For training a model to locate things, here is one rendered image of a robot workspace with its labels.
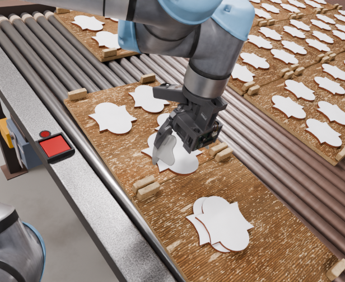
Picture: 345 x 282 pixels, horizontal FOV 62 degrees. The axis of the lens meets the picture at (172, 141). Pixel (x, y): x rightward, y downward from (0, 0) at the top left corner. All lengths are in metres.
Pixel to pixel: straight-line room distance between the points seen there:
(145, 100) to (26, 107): 0.37
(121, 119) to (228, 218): 0.43
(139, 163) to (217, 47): 0.44
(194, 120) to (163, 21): 0.27
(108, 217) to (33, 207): 1.15
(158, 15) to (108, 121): 0.61
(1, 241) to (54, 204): 1.39
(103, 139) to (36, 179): 1.15
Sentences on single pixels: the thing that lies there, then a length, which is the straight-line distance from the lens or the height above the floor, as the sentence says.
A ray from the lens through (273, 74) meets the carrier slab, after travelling 1.40.
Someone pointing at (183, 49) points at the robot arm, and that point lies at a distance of 0.43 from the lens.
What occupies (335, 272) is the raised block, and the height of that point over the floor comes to 0.96.
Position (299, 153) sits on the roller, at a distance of 1.07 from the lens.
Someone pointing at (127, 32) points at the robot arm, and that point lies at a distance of 0.41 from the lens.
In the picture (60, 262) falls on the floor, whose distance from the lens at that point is 1.66.
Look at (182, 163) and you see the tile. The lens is 0.64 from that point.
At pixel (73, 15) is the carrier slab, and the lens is 1.49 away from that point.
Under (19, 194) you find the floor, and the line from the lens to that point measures 1.90.
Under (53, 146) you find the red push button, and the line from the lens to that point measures 0.83.
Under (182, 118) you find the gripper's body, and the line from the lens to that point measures 0.54.
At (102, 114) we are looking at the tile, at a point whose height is 0.94.
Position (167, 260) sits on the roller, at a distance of 0.69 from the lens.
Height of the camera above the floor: 1.54
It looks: 44 degrees down
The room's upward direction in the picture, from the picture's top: 16 degrees clockwise
